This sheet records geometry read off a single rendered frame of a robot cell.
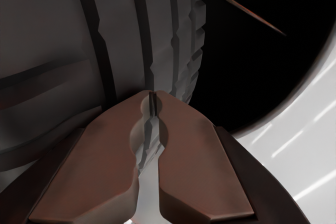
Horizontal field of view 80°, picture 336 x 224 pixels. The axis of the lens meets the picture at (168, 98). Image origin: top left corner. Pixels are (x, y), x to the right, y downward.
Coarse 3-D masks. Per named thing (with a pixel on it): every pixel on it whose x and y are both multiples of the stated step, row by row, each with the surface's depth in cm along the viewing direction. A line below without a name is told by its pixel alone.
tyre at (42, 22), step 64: (0, 0) 6; (64, 0) 8; (128, 0) 11; (192, 0) 19; (0, 64) 6; (64, 64) 8; (128, 64) 11; (192, 64) 22; (0, 128) 7; (64, 128) 9
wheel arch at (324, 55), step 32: (256, 0) 58; (288, 0) 54; (320, 0) 42; (224, 32) 66; (256, 32) 61; (320, 32) 34; (224, 64) 71; (256, 64) 66; (288, 64) 47; (320, 64) 31; (192, 96) 79; (224, 96) 70; (256, 96) 52; (288, 96) 36; (224, 128) 50; (256, 128) 41
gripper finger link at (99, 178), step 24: (144, 96) 11; (96, 120) 9; (120, 120) 9; (144, 120) 11; (96, 144) 8; (120, 144) 8; (72, 168) 7; (96, 168) 7; (120, 168) 7; (48, 192) 6; (72, 192) 6; (96, 192) 6; (120, 192) 6; (48, 216) 6; (72, 216) 6; (96, 216) 6; (120, 216) 7
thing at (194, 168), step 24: (168, 96) 11; (168, 120) 9; (192, 120) 9; (168, 144) 8; (192, 144) 8; (216, 144) 8; (168, 168) 7; (192, 168) 7; (216, 168) 7; (168, 192) 6; (192, 192) 6; (216, 192) 6; (240, 192) 6; (168, 216) 7; (192, 216) 6; (216, 216) 6; (240, 216) 6
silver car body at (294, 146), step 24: (312, 96) 33; (288, 120) 37; (312, 120) 35; (264, 144) 42; (288, 144) 39; (312, 144) 37; (288, 168) 42; (312, 168) 39; (144, 192) 74; (312, 192) 42; (144, 216) 83; (312, 216) 45
